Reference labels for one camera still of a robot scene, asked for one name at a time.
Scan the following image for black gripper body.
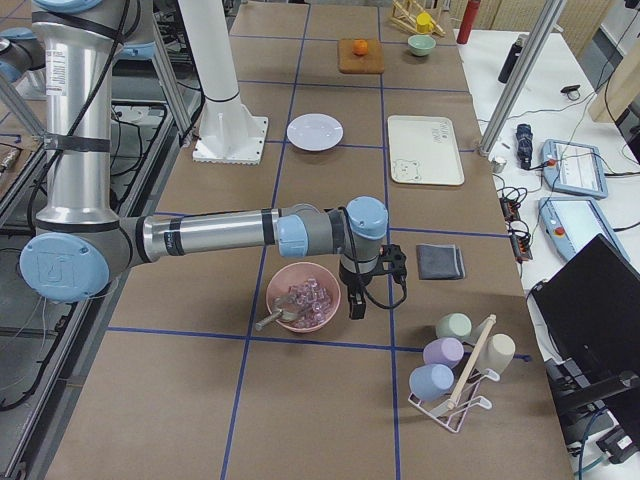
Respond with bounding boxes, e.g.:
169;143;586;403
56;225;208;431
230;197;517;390
339;255;370;302

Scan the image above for white round plate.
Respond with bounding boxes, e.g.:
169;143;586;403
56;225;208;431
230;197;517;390
286;113;344;152

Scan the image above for orange fruit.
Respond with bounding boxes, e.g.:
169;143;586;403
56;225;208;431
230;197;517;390
351;39;369;57

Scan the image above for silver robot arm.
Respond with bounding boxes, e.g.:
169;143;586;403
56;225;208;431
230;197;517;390
1;27;46;83
19;1;398;319

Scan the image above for cream bear tray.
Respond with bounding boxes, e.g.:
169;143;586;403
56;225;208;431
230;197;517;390
387;115;465;186

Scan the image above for clear ice cubes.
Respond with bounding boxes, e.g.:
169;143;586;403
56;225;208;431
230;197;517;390
287;277;332;329

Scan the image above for pink bowl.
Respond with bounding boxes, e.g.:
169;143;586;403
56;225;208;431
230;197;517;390
266;262;341;333

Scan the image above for metal scoop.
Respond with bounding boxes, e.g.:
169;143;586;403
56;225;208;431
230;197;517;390
255;295;301;331

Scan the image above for grey folded cloth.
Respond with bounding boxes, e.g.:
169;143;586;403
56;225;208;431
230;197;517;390
416;244;466;280

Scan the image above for purple cup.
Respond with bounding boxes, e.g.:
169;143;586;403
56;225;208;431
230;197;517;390
422;337;464;369

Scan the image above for green cup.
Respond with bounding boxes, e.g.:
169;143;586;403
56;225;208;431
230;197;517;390
435;312;472;341

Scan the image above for blue cup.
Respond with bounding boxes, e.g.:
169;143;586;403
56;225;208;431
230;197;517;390
409;364;454;401

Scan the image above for beige cup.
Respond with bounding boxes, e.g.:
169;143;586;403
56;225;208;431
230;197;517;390
475;334;516;375

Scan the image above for wooden cutting board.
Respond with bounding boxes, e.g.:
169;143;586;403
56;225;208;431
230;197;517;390
337;38;385;75

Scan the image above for lower teach pendant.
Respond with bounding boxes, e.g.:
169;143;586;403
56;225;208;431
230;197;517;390
538;196;629;261

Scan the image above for teach pendant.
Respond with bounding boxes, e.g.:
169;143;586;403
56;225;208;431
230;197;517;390
541;139;608;199
538;196;629;261

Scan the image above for folded dark umbrella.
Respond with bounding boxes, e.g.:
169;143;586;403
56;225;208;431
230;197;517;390
516;123;533;170

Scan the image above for black laptop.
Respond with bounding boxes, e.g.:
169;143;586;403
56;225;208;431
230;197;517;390
532;234;639;442

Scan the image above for upper teach pendant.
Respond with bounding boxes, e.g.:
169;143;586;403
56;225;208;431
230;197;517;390
541;139;608;199

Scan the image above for green bowl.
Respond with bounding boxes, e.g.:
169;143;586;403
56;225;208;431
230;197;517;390
407;34;437;57

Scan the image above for black bottle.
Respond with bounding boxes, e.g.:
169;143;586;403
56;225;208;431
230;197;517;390
498;34;528;84

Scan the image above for yellow cup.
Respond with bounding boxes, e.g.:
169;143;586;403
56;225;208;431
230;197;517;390
415;12;435;34

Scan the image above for wooden cup rack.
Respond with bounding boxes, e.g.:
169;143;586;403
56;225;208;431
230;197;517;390
390;0;446;38

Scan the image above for red bottle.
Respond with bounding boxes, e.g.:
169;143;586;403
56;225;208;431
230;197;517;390
456;0;481;45

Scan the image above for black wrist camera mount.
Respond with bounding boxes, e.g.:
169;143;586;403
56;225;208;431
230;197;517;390
379;244;407;284

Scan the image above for white wire cup rack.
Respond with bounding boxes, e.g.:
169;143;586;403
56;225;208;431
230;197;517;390
408;314;501;433

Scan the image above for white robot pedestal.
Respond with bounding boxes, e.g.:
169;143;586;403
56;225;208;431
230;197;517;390
179;0;269;165

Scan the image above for aluminium frame post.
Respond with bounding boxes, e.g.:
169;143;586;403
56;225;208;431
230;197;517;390
478;0;567;158

